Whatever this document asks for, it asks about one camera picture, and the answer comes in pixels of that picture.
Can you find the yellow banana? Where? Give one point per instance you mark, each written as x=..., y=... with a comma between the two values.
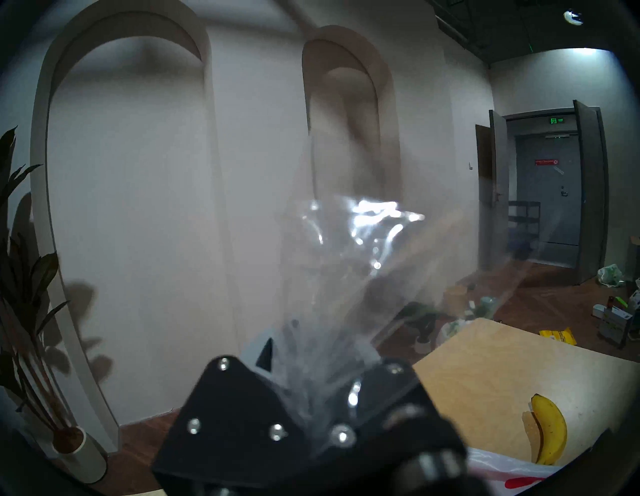
x=552, y=430

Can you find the red door sign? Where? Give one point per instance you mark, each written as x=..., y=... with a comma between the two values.
x=546, y=161

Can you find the black shelf rack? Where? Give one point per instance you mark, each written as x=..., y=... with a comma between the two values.
x=525, y=230

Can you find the grey door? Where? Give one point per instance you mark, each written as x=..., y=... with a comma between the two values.
x=592, y=200

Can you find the white plastic shopping bag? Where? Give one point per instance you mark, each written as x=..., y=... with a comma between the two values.
x=500, y=475

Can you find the bread loaf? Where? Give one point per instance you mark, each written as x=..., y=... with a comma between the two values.
x=350, y=240

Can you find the green white plastic bag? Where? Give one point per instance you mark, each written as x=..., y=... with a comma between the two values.
x=611, y=276

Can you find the cardboard box on floor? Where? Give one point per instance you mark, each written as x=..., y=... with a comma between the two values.
x=615, y=322

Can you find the beige paper bucket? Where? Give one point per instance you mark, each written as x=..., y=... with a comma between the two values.
x=455, y=299

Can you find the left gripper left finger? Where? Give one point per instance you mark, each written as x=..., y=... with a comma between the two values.
x=235, y=430

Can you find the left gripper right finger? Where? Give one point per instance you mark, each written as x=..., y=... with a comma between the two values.
x=395, y=415

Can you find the yellow snack packet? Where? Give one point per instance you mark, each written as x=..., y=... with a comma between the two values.
x=559, y=336

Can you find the small green potted plant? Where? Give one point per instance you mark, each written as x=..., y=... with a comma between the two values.
x=422, y=320

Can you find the white bin with plastic liner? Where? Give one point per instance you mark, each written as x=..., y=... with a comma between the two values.
x=452, y=331

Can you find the tall dark-leaved potted plant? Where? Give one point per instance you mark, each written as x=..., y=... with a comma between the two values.
x=30, y=280

